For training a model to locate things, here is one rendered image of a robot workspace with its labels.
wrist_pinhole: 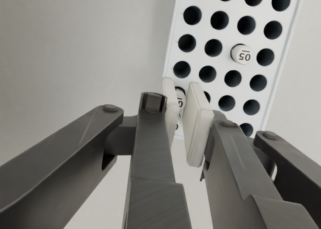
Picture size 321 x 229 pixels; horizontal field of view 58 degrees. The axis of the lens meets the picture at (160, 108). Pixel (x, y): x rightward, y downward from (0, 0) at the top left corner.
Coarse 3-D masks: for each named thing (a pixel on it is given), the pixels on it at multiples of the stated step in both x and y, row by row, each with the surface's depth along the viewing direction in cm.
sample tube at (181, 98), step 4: (176, 88) 22; (180, 88) 22; (176, 92) 20; (180, 92) 20; (180, 96) 20; (184, 96) 20; (180, 100) 20; (184, 100) 20; (180, 104) 20; (184, 104) 20; (180, 108) 20
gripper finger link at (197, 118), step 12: (192, 84) 19; (192, 96) 17; (204, 96) 17; (192, 108) 16; (204, 108) 14; (192, 120) 15; (204, 120) 14; (192, 132) 15; (204, 132) 14; (192, 144) 14; (204, 144) 14; (192, 156) 14
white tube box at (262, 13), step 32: (192, 0) 20; (224, 0) 22; (256, 0) 21; (288, 0) 20; (192, 32) 20; (224, 32) 20; (256, 32) 20; (288, 32) 20; (192, 64) 21; (224, 64) 21; (256, 64) 21; (224, 96) 25; (256, 96) 21; (256, 128) 22
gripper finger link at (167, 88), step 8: (168, 80) 19; (160, 88) 20; (168, 88) 17; (168, 96) 15; (176, 96) 16; (168, 104) 14; (176, 104) 14; (168, 112) 14; (176, 112) 14; (168, 120) 14; (176, 120) 14; (168, 128) 14; (168, 136) 14
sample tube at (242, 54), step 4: (236, 44) 21; (232, 48) 21; (236, 48) 20; (240, 48) 19; (244, 48) 19; (248, 48) 19; (232, 52) 20; (236, 52) 19; (240, 52) 19; (244, 52) 19; (248, 52) 19; (252, 52) 19; (232, 56) 20; (236, 56) 19; (240, 56) 19; (244, 56) 19; (248, 56) 19; (252, 56) 19; (236, 60) 19; (240, 60) 19; (244, 60) 19; (248, 60) 19; (244, 64) 19
